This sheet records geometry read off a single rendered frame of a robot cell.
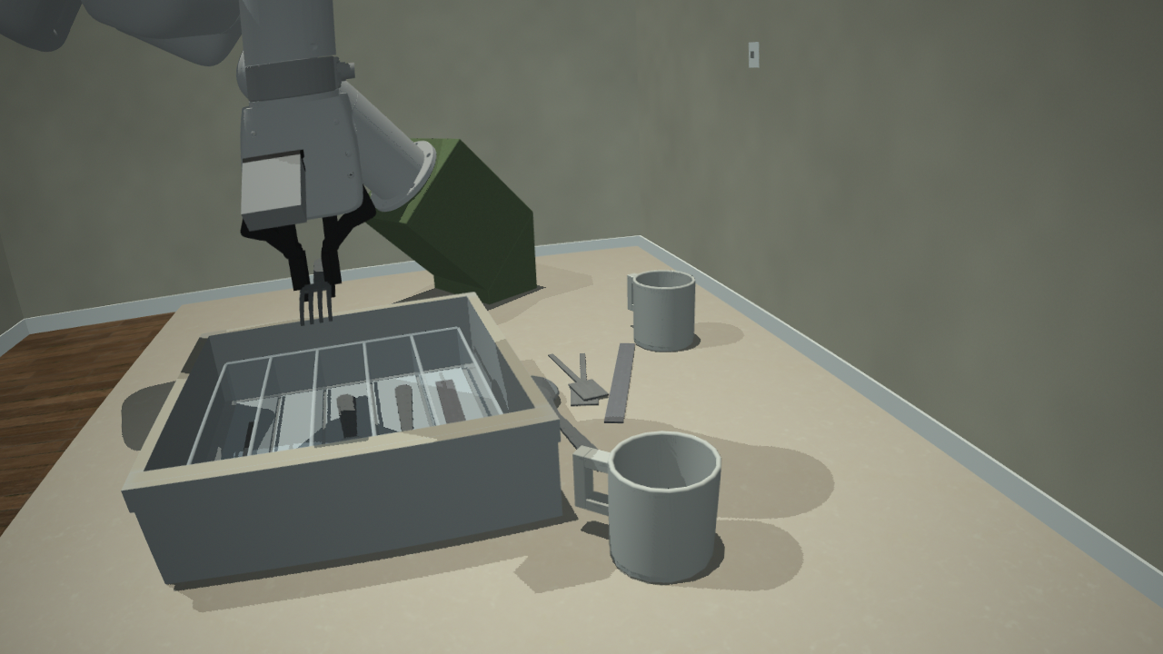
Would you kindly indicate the grey mug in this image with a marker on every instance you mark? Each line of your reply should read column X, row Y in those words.
column 663, row 315
column 656, row 533

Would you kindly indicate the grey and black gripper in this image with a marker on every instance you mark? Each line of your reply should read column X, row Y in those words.
column 331, row 157

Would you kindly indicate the grey drawer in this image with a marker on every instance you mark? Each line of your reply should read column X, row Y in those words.
column 345, row 498

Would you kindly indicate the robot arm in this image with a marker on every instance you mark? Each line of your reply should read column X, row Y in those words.
column 273, row 186

